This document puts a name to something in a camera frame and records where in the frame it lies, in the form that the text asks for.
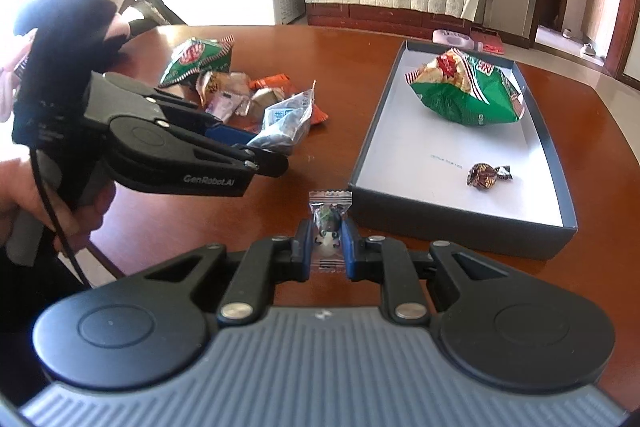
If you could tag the beige snack packet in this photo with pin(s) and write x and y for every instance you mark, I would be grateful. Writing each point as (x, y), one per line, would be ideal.
(222, 82)

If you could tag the brown wrapped candy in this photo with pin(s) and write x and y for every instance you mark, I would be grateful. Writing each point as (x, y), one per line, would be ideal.
(482, 177)

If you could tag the clear packet with dark contents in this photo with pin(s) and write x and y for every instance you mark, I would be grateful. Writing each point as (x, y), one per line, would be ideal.
(285, 122)

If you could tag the clear candy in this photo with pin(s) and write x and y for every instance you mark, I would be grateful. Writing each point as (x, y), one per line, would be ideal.
(327, 219)

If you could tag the grey shoe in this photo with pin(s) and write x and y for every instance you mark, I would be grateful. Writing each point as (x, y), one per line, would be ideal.
(587, 50)

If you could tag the small brown snack packet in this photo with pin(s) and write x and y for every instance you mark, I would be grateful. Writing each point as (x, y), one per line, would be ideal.
(267, 97)

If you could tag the green crumpled snack bag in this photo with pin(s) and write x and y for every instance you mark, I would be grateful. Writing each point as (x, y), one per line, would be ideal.
(460, 102)

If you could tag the green striped-edge snack bag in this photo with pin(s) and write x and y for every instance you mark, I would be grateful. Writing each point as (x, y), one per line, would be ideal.
(192, 57)

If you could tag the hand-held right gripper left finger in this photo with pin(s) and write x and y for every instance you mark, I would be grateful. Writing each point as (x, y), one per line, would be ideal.
(301, 248)

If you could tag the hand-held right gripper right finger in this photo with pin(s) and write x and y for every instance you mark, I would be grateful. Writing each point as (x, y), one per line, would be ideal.
(348, 253)

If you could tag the pale pink snack packet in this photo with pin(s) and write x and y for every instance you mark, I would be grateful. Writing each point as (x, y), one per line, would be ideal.
(222, 103)

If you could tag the light wooden cabinet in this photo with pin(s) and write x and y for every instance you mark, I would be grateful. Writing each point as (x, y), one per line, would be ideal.
(602, 12)

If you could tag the pale purple bottle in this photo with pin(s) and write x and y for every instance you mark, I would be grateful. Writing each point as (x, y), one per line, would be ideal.
(452, 38)

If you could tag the orange flat snack packet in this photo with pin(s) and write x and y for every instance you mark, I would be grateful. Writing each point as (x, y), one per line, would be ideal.
(270, 82)

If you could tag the person's left hand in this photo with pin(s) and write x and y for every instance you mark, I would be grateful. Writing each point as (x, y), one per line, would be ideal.
(82, 218)

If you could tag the grey cardboard box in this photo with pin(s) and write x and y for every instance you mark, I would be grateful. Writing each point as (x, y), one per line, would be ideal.
(400, 157)

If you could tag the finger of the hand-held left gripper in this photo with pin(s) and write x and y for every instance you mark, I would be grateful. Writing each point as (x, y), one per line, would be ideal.
(227, 134)
(267, 164)

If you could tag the red floor item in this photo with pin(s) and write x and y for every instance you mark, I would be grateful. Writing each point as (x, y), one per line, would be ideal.
(490, 43)

